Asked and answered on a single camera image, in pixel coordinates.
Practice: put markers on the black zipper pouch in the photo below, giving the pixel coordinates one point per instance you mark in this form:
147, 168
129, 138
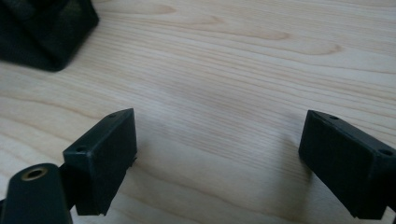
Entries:
46, 31

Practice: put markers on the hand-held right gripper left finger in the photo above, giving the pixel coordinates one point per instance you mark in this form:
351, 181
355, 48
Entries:
102, 161

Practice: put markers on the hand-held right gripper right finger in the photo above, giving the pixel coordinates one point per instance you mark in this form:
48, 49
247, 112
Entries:
348, 168

